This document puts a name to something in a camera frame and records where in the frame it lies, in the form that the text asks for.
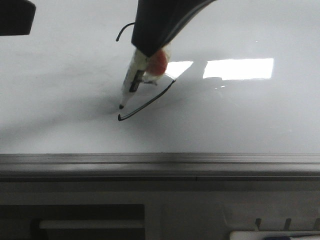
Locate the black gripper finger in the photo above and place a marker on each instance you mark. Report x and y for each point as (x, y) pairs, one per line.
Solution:
(157, 22)

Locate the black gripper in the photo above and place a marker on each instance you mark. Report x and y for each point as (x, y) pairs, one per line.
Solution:
(16, 17)

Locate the red magnet taped to marker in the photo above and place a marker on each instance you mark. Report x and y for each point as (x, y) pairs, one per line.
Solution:
(157, 65)

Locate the white black whiteboard marker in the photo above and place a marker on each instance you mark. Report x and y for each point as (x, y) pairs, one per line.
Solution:
(136, 70)

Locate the white whiteboard with aluminium frame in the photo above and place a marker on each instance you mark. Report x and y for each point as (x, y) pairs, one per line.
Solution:
(244, 98)

